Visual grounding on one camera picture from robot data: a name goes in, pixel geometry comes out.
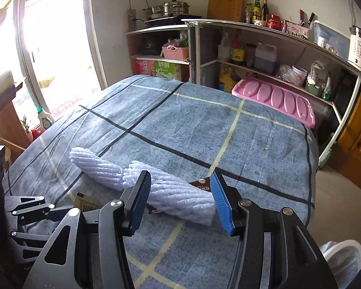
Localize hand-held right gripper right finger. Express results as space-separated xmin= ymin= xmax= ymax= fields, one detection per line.
xmin=210 ymin=171 xmax=339 ymax=289

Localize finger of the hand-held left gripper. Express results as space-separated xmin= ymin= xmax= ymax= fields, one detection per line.
xmin=9 ymin=227 xmax=53 ymax=267
xmin=4 ymin=196 xmax=59 ymax=226

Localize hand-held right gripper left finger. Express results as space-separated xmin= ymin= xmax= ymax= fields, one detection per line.
xmin=23 ymin=170 xmax=152 ymax=289

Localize brown snack wrapper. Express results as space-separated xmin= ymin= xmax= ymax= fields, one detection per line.
xmin=188 ymin=177 xmax=213 ymax=191

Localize white round trash bin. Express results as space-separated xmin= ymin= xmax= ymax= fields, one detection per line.
xmin=319 ymin=239 xmax=361 ymax=289

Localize wooden stand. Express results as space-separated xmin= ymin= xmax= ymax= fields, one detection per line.
xmin=0 ymin=80 xmax=32 ymax=163

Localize small potted plant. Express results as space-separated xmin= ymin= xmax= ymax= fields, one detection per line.
xmin=20 ymin=115 xmax=33 ymax=142

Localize tan printed sachet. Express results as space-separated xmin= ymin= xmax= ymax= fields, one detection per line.
xmin=73 ymin=192 xmax=99 ymax=215

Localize small white foam net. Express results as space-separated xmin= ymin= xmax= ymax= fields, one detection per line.
xmin=69 ymin=147 xmax=133 ymax=191

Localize white green detergent bottle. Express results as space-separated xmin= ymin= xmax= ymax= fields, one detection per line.
xmin=36 ymin=106 xmax=55 ymax=131

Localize blue checked blanket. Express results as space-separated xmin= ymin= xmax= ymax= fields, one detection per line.
xmin=3 ymin=75 xmax=319 ymax=289

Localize white box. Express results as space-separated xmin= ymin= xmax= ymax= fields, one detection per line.
xmin=0 ymin=71 xmax=17 ymax=97

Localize pink lidded storage box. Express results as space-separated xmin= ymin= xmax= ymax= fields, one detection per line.
xmin=231 ymin=77 xmax=316 ymax=130

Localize yellow cooking oil bottle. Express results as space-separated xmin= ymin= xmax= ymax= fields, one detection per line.
xmin=218 ymin=66 xmax=241 ymax=92

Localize translucent bin liner bag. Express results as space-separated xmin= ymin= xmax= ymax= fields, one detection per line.
xmin=320 ymin=242 xmax=361 ymax=288

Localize green printed carton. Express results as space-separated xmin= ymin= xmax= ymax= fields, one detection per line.
xmin=154 ymin=60 xmax=182 ymax=81

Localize pink printed carton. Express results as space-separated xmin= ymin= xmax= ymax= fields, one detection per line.
xmin=135 ymin=59 xmax=156 ymax=76

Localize wooden door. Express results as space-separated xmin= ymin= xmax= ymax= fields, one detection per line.
xmin=328 ymin=78 xmax=361 ymax=197

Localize crumpled clear plastic bag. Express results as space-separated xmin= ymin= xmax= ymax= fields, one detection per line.
xmin=277 ymin=65 xmax=295 ymax=82

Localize green bowl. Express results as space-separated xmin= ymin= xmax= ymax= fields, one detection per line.
xmin=305 ymin=81 xmax=324 ymax=97

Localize large window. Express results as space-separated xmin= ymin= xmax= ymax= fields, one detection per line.
xmin=0 ymin=0 xmax=109 ymax=121

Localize white plastic tub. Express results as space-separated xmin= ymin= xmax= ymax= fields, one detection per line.
xmin=292 ymin=65 xmax=308 ymax=86

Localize dark glass jar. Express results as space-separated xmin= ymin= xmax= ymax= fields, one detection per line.
xmin=245 ymin=44 xmax=256 ymax=67

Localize white jerry can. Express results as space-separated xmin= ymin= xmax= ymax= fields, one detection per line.
xmin=254 ymin=42 xmax=278 ymax=74

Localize red capped soy bottle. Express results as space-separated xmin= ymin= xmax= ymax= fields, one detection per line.
xmin=231 ymin=34 xmax=245 ymax=65

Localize pink plastic basket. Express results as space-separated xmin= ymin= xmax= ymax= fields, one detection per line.
xmin=162 ymin=45 xmax=189 ymax=62

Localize green food packet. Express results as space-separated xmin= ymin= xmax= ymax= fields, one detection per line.
xmin=321 ymin=77 xmax=333 ymax=100

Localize clear plastic bottle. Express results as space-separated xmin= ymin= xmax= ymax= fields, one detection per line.
xmin=218 ymin=32 xmax=232 ymax=62

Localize dark round appliance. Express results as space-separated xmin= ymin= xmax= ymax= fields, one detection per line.
xmin=138 ymin=38 xmax=161 ymax=56

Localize white food bag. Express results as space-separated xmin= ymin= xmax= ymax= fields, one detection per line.
xmin=308 ymin=60 xmax=330 ymax=86

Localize small white shelf rack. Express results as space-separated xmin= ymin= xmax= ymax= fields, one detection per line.
xmin=126 ymin=24 xmax=199 ymax=83

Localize curved white shelf rack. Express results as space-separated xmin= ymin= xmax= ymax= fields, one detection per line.
xmin=180 ymin=18 xmax=361 ymax=169

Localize white power strip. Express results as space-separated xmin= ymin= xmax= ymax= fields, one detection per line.
xmin=127 ymin=10 xmax=137 ymax=32

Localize black induction cooker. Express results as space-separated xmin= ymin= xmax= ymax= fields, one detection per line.
xmin=143 ymin=14 xmax=203 ymax=27

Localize pink utensil holder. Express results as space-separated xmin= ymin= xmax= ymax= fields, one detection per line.
xmin=284 ymin=21 xmax=310 ymax=39

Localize red tin jar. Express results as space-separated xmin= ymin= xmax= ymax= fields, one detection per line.
xmin=267 ymin=14 xmax=282 ymax=31

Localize small steel pot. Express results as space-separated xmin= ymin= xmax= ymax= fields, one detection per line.
xmin=142 ymin=5 xmax=163 ymax=20

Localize clear plastic storage box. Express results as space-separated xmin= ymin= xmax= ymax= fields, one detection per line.
xmin=311 ymin=20 xmax=351 ymax=61

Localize steel steamer pot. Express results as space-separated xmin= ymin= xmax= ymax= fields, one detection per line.
xmin=159 ymin=0 xmax=193 ymax=17

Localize wooden cutting board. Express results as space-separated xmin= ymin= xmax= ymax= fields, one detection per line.
xmin=206 ymin=0 xmax=246 ymax=22

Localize white electric kettle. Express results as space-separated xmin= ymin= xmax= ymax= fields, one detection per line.
xmin=347 ymin=26 xmax=361 ymax=74

